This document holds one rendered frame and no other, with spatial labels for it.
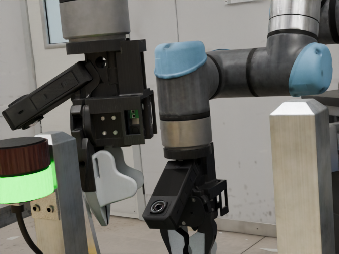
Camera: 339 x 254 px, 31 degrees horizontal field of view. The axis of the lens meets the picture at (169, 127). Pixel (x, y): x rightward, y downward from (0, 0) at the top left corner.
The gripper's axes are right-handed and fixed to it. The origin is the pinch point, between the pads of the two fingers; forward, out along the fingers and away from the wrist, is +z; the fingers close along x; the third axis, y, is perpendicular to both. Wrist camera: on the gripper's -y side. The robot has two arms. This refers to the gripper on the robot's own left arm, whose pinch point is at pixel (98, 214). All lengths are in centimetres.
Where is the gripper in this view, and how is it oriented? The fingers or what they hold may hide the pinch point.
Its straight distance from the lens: 72.4
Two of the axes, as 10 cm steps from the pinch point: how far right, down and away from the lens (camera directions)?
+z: 0.9, 9.9, 1.4
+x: 1.8, -1.6, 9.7
